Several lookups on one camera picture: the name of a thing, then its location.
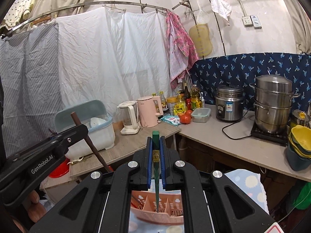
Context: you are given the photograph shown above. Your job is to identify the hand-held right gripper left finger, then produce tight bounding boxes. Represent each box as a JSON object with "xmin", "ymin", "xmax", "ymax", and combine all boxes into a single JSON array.
[{"xmin": 29, "ymin": 136, "xmax": 153, "ymax": 233}]

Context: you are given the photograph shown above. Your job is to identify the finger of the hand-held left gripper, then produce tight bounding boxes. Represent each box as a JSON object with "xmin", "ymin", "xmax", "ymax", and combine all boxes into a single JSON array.
[{"xmin": 49, "ymin": 123, "xmax": 89, "ymax": 155}]

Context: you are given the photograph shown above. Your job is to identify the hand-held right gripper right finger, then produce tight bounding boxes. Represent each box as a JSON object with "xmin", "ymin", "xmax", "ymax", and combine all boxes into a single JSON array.
[{"xmin": 159, "ymin": 136, "xmax": 277, "ymax": 233}]

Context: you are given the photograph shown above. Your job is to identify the green chopstick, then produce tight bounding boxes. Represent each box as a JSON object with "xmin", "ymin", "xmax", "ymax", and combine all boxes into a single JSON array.
[{"xmin": 152, "ymin": 130, "xmax": 161, "ymax": 213}]

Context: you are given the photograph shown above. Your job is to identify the brown chopstick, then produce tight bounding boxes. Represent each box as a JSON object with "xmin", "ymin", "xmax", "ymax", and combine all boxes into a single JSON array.
[{"xmin": 70, "ymin": 112, "xmax": 111, "ymax": 173}]

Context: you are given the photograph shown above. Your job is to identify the pink perforated utensil holder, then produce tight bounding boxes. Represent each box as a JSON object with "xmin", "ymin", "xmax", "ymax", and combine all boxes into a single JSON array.
[{"xmin": 130, "ymin": 190, "xmax": 185, "ymax": 225}]

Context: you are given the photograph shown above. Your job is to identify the person's left hand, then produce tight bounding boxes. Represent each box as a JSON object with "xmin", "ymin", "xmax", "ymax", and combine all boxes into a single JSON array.
[{"xmin": 23, "ymin": 190, "xmax": 47, "ymax": 224}]

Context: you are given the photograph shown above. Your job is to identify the red plastic basin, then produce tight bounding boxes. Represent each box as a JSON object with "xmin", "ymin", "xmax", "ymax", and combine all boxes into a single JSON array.
[{"xmin": 49, "ymin": 158, "xmax": 71, "ymax": 178}]

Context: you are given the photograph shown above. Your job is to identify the wooden side table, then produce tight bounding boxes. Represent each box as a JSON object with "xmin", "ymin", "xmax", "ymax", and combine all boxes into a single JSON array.
[{"xmin": 40, "ymin": 123, "xmax": 182, "ymax": 190}]

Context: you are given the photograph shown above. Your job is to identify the white dish box teal lid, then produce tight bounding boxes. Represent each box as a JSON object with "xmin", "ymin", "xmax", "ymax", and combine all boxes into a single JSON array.
[{"xmin": 54, "ymin": 100, "xmax": 116, "ymax": 160}]

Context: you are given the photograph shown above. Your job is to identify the wet wipes packet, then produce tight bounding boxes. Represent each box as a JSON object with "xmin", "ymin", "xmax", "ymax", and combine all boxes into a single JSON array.
[{"xmin": 160, "ymin": 115, "xmax": 182, "ymax": 126}]

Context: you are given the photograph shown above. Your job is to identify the white glass kettle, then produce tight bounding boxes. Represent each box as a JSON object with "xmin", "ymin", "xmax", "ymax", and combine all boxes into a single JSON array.
[{"xmin": 117, "ymin": 101, "xmax": 142, "ymax": 136}]

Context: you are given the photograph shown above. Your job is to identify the pink electric kettle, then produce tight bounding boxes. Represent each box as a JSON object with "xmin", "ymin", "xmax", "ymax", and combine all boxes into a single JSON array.
[{"xmin": 137, "ymin": 95, "xmax": 164, "ymax": 128}]

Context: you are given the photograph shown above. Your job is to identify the red tomato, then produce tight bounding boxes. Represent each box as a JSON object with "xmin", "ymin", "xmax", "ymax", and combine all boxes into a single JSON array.
[{"xmin": 179, "ymin": 110, "xmax": 194, "ymax": 124}]

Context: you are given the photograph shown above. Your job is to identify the yellow seasoning bottle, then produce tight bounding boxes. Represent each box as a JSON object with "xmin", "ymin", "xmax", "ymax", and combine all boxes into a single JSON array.
[{"xmin": 174, "ymin": 94, "xmax": 186, "ymax": 116}]

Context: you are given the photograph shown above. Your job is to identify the yellow lid tin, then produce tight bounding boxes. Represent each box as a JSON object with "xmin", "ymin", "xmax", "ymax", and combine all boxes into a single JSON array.
[{"xmin": 166, "ymin": 97, "xmax": 179, "ymax": 114}]

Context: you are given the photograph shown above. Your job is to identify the clear plastic food container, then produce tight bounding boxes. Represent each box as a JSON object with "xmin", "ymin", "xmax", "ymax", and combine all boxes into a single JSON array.
[{"xmin": 191, "ymin": 108, "xmax": 211, "ymax": 123}]

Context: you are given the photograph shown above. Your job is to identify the grey striped curtain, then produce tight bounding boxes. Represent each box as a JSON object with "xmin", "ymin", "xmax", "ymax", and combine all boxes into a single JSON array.
[{"xmin": 0, "ymin": 23, "xmax": 64, "ymax": 158}]

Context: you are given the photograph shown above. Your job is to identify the wooden counter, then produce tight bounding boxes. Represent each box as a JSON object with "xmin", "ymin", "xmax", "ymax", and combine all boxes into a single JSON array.
[{"xmin": 177, "ymin": 104, "xmax": 311, "ymax": 182}]

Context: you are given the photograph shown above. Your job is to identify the dark sauce bottle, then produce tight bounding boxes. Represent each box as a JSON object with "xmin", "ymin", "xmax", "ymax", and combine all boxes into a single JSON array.
[{"xmin": 183, "ymin": 83, "xmax": 192, "ymax": 111}]

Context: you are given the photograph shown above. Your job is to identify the cooking oil bottle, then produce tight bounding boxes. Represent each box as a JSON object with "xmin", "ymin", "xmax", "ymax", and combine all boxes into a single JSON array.
[{"xmin": 191, "ymin": 84, "xmax": 204, "ymax": 110}]

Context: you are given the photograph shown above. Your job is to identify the white curtain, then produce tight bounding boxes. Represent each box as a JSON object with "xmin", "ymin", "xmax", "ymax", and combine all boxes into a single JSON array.
[{"xmin": 54, "ymin": 7, "xmax": 174, "ymax": 108}]

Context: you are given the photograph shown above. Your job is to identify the steel rice cooker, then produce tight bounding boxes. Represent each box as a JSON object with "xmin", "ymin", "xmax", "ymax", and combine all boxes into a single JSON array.
[{"xmin": 215, "ymin": 84, "xmax": 245, "ymax": 123}]

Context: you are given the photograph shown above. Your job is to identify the black induction cooker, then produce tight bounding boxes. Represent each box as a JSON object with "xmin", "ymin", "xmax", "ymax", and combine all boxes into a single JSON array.
[{"xmin": 251, "ymin": 124, "xmax": 289, "ymax": 144}]

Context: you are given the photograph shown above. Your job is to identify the pink floral apron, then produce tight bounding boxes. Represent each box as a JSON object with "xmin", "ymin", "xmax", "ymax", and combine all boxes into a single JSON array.
[{"xmin": 166, "ymin": 11, "xmax": 200, "ymax": 89}]

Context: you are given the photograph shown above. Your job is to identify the blue floral cloth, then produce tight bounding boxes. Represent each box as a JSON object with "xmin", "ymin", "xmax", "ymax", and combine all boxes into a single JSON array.
[{"xmin": 190, "ymin": 52, "xmax": 311, "ymax": 117}]

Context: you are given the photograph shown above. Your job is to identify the steel steamer pot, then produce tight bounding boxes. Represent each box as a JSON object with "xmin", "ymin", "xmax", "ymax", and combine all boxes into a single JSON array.
[{"xmin": 249, "ymin": 74, "xmax": 301, "ymax": 134}]

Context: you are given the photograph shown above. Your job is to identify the yellow cutting board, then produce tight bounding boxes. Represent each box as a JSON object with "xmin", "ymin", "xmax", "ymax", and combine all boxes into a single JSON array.
[{"xmin": 189, "ymin": 24, "xmax": 213, "ymax": 57}]

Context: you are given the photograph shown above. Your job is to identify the stack of yellow green bowls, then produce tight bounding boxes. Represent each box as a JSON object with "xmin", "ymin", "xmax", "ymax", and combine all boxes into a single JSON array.
[{"xmin": 286, "ymin": 125, "xmax": 311, "ymax": 171}]

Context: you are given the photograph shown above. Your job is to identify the dotted hanging garment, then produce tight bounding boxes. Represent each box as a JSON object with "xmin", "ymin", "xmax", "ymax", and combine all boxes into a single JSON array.
[{"xmin": 4, "ymin": 0, "xmax": 40, "ymax": 28}]

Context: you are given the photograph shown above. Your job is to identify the green plastic bag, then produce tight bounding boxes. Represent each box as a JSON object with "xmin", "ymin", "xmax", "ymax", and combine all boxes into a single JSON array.
[{"xmin": 291, "ymin": 182, "xmax": 311, "ymax": 210}]

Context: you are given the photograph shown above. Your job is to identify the small steel pot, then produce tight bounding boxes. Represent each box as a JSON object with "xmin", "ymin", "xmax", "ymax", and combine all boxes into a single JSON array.
[{"xmin": 290, "ymin": 109, "xmax": 311, "ymax": 130}]

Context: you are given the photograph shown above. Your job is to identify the white skimmer ladle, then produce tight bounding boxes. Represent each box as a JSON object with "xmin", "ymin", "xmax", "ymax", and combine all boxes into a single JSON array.
[{"xmin": 195, "ymin": 0, "xmax": 211, "ymax": 25}]

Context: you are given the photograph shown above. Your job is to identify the white rag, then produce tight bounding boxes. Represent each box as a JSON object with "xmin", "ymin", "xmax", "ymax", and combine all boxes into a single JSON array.
[{"xmin": 210, "ymin": 0, "xmax": 232, "ymax": 21}]

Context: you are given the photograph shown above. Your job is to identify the black power cable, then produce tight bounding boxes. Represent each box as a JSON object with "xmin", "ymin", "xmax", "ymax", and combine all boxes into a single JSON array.
[{"xmin": 222, "ymin": 109, "xmax": 256, "ymax": 141}]

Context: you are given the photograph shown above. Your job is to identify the metal curtain rail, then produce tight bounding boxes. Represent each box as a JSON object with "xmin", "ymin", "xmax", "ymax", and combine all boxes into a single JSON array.
[{"xmin": 0, "ymin": 1, "xmax": 171, "ymax": 39}]

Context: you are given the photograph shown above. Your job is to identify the white wall switch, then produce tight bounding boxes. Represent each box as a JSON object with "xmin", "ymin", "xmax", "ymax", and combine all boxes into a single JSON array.
[{"xmin": 250, "ymin": 15, "xmax": 263, "ymax": 29}]

